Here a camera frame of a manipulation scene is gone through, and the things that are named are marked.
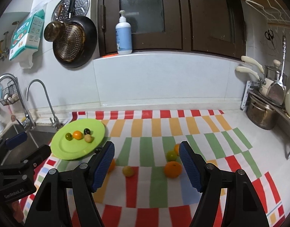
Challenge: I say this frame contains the green plastic plate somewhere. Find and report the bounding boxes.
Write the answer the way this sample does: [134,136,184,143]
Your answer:
[51,118,105,160]

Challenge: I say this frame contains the wire sponge basket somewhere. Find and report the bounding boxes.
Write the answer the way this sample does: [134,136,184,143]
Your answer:
[0,80,19,106]

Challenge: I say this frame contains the colourful striped tablecloth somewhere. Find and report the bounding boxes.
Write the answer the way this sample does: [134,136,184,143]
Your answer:
[18,109,286,227]

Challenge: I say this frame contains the dark plum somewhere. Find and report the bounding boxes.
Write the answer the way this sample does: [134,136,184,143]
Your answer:
[84,128,91,135]
[94,147,102,154]

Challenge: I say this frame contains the metal counter shelf rack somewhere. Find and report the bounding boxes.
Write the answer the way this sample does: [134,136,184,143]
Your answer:
[240,80,290,159]

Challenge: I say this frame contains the black frying pan hanging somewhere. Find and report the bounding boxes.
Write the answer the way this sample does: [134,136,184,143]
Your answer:
[52,15,98,69]

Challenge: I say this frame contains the steel spatula hanging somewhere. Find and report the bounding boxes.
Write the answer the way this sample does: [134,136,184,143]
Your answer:
[267,32,287,106]

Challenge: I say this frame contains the white wire rack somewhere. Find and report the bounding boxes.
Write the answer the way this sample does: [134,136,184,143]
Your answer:
[246,0,290,29]

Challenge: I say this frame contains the orange front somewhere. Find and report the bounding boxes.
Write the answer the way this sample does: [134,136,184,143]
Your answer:
[72,130,84,140]

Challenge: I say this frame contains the large orange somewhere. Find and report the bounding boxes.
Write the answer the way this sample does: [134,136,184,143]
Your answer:
[164,161,182,179]

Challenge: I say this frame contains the tall steel kitchen faucet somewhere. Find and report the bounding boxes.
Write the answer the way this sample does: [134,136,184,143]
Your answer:
[0,73,36,131]

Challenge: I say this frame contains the dark wooden window frame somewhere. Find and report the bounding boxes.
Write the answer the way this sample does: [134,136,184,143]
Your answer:
[97,0,246,59]

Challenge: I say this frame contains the blue white soap dispenser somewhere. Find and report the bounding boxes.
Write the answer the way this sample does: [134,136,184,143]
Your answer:
[115,10,132,55]

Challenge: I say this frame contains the black scissors on wall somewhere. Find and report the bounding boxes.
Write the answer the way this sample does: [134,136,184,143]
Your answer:
[264,29,276,49]

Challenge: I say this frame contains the teal tissue box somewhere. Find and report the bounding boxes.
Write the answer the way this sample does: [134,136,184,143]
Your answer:
[9,9,45,63]

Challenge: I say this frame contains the stainless steel sink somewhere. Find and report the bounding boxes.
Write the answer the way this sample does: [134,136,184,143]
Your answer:
[0,124,56,165]

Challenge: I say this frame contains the slim gooseneck faucet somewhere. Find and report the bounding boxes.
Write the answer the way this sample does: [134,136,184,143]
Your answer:
[26,79,63,130]

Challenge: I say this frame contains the steel cooking pot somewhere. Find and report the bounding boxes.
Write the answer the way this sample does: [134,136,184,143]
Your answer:
[246,94,279,130]

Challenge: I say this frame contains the green fruit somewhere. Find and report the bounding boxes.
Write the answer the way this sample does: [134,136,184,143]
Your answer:
[65,133,73,141]
[165,150,178,162]

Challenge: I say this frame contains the dark plum front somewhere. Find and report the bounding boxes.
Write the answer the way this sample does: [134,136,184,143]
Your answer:
[84,128,91,135]

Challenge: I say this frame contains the round steel steamer rack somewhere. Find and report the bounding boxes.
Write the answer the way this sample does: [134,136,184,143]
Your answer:
[51,0,90,22]

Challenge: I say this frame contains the brass colander hanging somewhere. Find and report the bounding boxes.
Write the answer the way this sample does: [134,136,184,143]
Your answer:
[44,21,85,63]

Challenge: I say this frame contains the small orange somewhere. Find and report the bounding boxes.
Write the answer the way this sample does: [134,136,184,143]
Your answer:
[174,144,179,156]

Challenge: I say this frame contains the cream handled saucepan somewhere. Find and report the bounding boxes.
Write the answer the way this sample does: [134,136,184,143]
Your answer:
[235,55,282,97]

